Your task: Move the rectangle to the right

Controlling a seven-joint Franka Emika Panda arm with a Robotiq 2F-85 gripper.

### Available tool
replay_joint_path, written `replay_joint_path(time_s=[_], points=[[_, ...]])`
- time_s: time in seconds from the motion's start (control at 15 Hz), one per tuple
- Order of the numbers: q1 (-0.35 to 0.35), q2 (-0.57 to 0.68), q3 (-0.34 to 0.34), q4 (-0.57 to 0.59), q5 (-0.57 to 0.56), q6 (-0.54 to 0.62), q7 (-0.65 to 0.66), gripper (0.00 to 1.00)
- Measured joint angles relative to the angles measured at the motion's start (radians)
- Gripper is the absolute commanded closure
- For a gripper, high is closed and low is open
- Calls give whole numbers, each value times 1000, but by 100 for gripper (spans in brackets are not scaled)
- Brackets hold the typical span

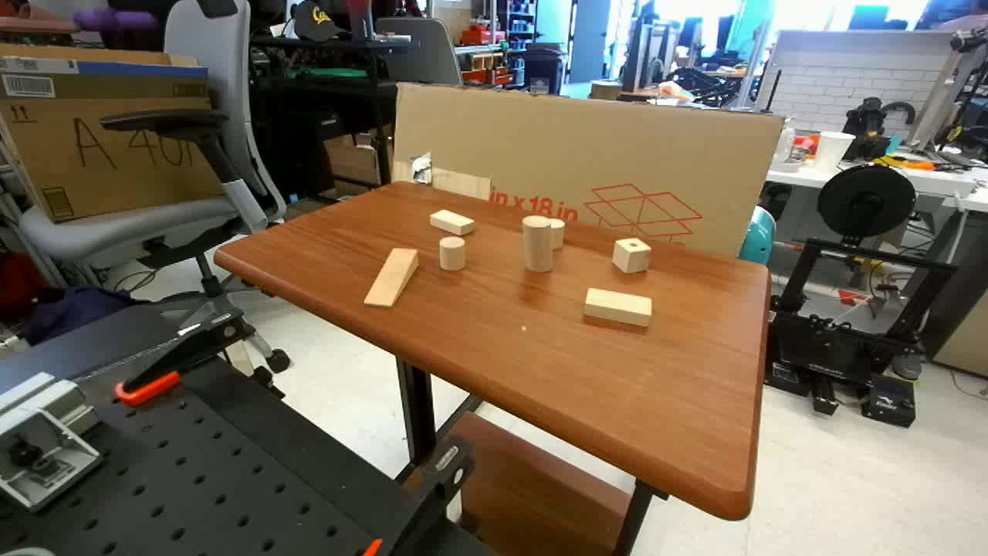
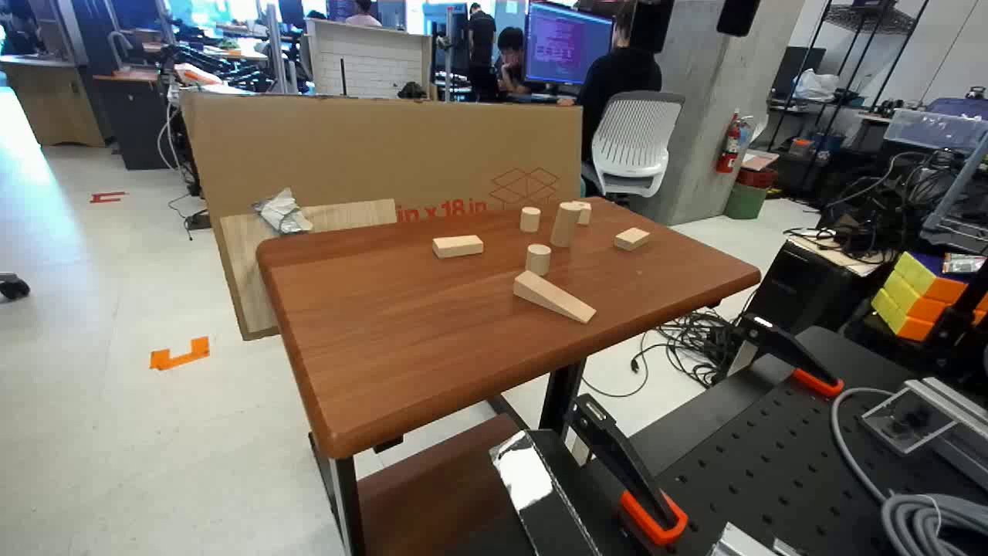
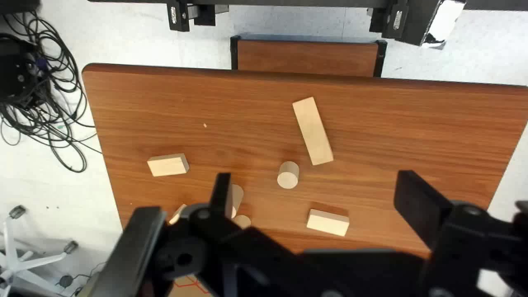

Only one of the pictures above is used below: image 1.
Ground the white grey office chair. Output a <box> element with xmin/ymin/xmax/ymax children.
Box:
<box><xmin>17</xmin><ymin>0</ymin><xmax>295</xmax><ymax>377</ymax></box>

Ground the black perforated workbench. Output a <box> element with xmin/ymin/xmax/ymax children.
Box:
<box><xmin>0</xmin><ymin>310</ymin><xmax>487</xmax><ymax>556</ymax></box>

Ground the rectangular light wood block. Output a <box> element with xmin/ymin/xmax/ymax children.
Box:
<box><xmin>583</xmin><ymin>287</ymin><xmax>653</xmax><ymax>328</ymax></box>

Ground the wooden cube block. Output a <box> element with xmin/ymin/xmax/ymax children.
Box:
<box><xmin>612</xmin><ymin>237</ymin><xmax>653</xmax><ymax>274</ymax></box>

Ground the wooden wedge ramp block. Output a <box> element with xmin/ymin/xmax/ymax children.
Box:
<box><xmin>365</xmin><ymin>248</ymin><xmax>420</xmax><ymax>310</ymax></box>

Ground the large cardboard sheet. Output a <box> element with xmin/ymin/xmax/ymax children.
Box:
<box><xmin>396</xmin><ymin>84</ymin><xmax>782</xmax><ymax>256</ymax></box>

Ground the black orange clamp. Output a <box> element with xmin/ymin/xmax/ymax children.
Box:
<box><xmin>354</xmin><ymin>437</ymin><xmax>473</xmax><ymax>556</ymax></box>
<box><xmin>115</xmin><ymin>312</ymin><xmax>247</xmax><ymax>407</ymax></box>

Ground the black 3D printer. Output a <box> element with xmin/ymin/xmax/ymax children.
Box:
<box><xmin>767</xmin><ymin>166</ymin><xmax>954</xmax><ymax>426</ymax></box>

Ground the grey power strip box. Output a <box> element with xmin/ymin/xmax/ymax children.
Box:
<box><xmin>0</xmin><ymin>372</ymin><xmax>101</xmax><ymax>513</ymax></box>

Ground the short wooden cylinder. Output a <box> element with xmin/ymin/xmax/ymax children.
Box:
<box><xmin>440</xmin><ymin>234</ymin><xmax>465</xmax><ymax>273</ymax></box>

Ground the tall wooden cylinder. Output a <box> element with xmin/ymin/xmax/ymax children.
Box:
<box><xmin>521</xmin><ymin>217</ymin><xmax>553</xmax><ymax>273</ymax></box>

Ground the small wooden cylinder behind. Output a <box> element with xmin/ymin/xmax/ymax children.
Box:
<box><xmin>550</xmin><ymin>219</ymin><xmax>566</xmax><ymax>251</ymax></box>

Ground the cardboard box with writing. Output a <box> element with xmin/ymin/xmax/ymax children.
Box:
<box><xmin>0</xmin><ymin>44</ymin><xmax>218</xmax><ymax>223</ymax></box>

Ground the small flat wooden block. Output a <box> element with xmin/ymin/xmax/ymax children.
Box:
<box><xmin>428</xmin><ymin>209</ymin><xmax>476</xmax><ymax>237</ymax></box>

